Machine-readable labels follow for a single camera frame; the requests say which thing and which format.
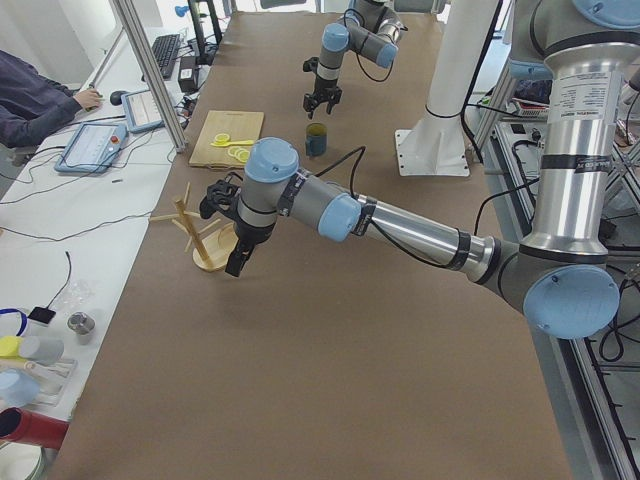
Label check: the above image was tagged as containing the dark teal HOME mug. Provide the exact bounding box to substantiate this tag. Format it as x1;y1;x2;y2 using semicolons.
305;122;328;157

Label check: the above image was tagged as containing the light blue cup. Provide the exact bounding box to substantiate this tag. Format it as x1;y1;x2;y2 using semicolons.
1;369;40;407

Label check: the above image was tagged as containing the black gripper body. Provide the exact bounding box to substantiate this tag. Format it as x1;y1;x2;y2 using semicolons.
233;220;275;258
303;75;342;107

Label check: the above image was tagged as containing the black computer mouse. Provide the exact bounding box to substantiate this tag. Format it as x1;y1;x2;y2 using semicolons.
109;90;128;106

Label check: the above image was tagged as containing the far blue teach pendant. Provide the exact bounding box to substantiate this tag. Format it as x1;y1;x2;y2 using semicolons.
121;89;164;134

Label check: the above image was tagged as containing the small black square pad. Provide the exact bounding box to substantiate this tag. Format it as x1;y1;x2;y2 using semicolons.
27;306;56;325

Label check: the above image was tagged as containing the black power adapter box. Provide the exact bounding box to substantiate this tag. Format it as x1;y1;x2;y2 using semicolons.
178;55;199;93

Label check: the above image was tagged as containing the grey cup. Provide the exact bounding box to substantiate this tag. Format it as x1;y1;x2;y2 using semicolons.
18;336;64;365

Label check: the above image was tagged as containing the near blue teach pendant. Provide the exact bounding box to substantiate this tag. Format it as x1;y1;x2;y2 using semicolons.
54;122;128;174

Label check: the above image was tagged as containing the lemon slice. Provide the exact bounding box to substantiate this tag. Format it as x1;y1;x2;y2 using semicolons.
212;133;231;146
227;146;246;157

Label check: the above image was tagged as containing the black keyboard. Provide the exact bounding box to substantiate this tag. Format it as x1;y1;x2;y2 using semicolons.
152;34;181;79

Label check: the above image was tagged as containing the blue teach pendant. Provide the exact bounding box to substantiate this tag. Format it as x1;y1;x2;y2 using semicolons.
121;89;164;134
54;122;128;174

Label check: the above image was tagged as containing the lemon slice top right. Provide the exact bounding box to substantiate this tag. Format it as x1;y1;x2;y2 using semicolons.
212;133;231;146

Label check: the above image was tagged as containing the lemon slice middle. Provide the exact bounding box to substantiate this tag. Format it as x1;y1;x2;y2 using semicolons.
227;146;246;157

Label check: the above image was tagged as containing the wooden mug tree rack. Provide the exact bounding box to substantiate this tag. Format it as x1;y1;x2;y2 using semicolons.
149;182;237;272

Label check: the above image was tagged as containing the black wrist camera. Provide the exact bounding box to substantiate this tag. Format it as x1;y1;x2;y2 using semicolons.
199;180;240;221
302;57;319;73

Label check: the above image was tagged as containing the red cylinder bottle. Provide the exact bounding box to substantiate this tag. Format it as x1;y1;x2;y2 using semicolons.
1;407;69;450

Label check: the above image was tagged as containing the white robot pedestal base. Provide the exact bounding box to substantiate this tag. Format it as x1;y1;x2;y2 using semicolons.
396;0;502;177

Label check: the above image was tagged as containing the bamboo cutting board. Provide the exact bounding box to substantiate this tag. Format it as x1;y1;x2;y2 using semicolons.
189;110;265;169

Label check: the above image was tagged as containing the person in dark sweater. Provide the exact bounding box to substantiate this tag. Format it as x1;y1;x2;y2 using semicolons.
1;51;103;149

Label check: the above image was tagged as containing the yellow cup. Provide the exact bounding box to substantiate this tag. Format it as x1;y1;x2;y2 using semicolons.
0;336;23;359

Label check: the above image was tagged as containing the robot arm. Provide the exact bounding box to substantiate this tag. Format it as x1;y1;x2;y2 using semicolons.
302;1;406;118
217;1;639;339

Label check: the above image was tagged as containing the aluminium frame post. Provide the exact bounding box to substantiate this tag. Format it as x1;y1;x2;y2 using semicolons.
112;0;187;153

